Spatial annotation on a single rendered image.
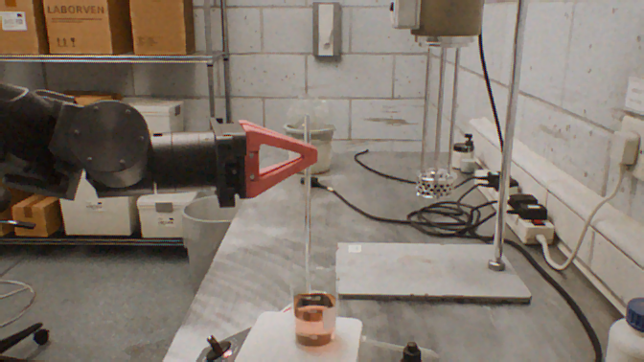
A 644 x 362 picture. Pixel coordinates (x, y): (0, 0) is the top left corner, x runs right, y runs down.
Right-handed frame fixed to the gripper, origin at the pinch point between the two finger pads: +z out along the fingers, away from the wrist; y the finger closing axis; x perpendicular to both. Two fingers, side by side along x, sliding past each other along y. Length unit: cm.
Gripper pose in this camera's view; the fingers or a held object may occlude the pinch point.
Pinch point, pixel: (308, 154)
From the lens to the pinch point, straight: 55.1
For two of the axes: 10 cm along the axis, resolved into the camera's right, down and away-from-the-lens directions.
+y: -2.4, -2.7, 9.3
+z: 9.7, -0.6, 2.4
